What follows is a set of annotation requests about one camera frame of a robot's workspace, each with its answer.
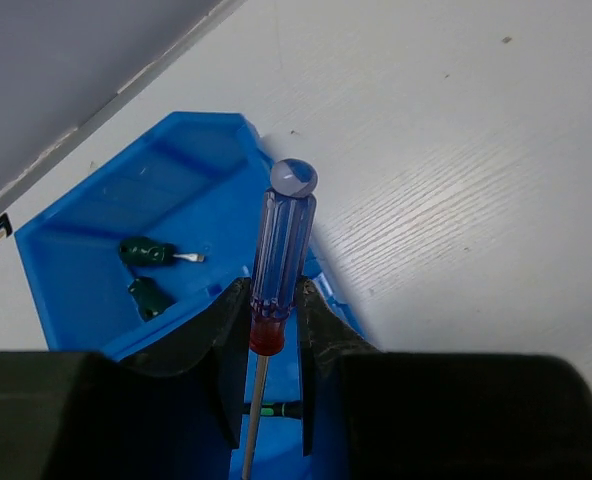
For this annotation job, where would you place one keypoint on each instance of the black green precision screwdriver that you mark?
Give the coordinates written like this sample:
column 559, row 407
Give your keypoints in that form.
column 289, row 409

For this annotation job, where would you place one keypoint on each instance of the blue storage bin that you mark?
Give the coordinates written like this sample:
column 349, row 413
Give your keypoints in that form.
column 278, row 453
column 195, row 180

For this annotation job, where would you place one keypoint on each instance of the blue red handled screwdriver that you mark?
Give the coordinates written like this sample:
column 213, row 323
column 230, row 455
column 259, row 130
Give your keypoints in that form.
column 287, row 216

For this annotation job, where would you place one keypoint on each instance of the blue near storage bin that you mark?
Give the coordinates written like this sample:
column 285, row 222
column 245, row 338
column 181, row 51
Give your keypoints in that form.
column 278, row 453

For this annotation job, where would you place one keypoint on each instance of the green stubby screwdriver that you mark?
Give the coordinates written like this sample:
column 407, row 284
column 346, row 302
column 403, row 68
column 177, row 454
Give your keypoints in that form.
column 140, row 251
column 150, row 299

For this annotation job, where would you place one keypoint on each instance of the blue far storage bin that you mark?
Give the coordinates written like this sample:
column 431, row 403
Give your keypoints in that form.
column 195, row 180

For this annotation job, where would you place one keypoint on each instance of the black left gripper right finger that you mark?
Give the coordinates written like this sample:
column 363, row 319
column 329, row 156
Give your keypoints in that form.
column 370, row 414

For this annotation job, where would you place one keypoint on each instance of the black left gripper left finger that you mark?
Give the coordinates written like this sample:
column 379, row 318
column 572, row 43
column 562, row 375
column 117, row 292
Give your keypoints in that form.
column 170, row 411

